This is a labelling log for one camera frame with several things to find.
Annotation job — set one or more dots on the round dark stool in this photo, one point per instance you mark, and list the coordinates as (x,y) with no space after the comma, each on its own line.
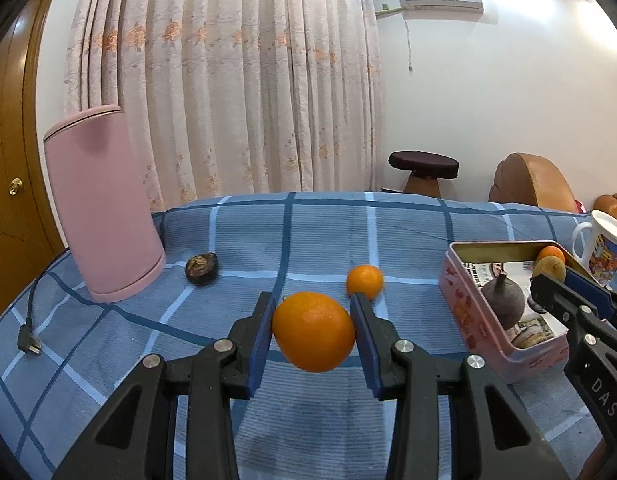
(423,164)

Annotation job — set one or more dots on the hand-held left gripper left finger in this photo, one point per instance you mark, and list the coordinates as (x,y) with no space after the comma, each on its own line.
(258,345)

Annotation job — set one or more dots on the blue plaid blanket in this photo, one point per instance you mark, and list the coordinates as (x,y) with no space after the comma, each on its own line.
(308,230)

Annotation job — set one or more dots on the small orange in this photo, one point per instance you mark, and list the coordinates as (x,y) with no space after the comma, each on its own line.
(364,281)

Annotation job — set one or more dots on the wooden door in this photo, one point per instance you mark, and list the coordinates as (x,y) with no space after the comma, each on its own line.
(13,240)

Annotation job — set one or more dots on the printed paper leaflet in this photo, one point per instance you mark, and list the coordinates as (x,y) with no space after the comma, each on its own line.
(543,327)

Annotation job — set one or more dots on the yellow-green round fruit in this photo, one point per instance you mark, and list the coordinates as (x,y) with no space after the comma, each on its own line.
(549,270)

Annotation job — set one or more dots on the large orange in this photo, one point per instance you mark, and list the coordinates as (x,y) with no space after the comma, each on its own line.
(313,332)

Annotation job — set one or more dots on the brass door knob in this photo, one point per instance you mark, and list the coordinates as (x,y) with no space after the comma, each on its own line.
(15,186)

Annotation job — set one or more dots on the dark round fruit with stem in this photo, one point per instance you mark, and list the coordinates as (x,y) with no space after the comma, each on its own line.
(503,302)

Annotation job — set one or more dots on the dark brown mangosteen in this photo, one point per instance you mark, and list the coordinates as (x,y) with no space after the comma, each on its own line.
(202,270)

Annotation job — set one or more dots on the pink tin box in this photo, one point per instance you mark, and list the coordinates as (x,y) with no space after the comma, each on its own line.
(468,310)

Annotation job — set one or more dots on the pink cylindrical appliance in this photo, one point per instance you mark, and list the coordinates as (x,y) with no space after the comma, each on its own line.
(103,200)

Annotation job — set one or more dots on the medium orange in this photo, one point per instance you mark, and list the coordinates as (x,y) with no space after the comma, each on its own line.
(551,252)

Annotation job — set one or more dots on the pink floral curtain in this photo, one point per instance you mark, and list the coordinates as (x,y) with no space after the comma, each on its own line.
(238,70)

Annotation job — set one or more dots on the pink cloth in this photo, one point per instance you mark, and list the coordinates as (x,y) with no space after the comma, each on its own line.
(581,206)

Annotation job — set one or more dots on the white printed mug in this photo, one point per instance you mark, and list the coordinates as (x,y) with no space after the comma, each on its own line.
(606,250)

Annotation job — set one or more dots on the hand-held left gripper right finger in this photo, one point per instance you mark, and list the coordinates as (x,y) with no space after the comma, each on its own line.
(366,345)

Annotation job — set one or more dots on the brown leather cushion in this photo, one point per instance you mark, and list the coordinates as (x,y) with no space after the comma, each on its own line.
(611,207)

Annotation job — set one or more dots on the green wall pipe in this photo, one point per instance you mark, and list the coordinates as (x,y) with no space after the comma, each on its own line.
(387,9)

